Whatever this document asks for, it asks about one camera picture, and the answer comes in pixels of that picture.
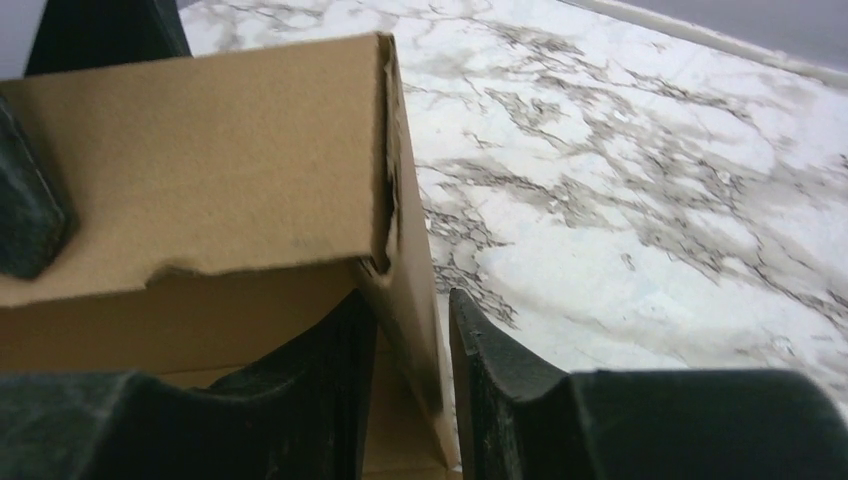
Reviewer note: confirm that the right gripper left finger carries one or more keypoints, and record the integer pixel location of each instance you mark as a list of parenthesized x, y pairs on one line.
[(299, 412)]

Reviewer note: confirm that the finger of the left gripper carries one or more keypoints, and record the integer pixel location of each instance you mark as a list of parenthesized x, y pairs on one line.
[(84, 34), (35, 213)]

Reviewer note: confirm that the aluminium table frame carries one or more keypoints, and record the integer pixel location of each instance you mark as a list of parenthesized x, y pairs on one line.
[(694, 33)]

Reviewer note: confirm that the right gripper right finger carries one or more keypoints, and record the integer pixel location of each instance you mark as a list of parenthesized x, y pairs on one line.
[(520, 417)]

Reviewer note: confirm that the brown cardboard box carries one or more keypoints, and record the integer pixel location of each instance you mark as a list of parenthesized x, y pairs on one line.
[(225, 204)]

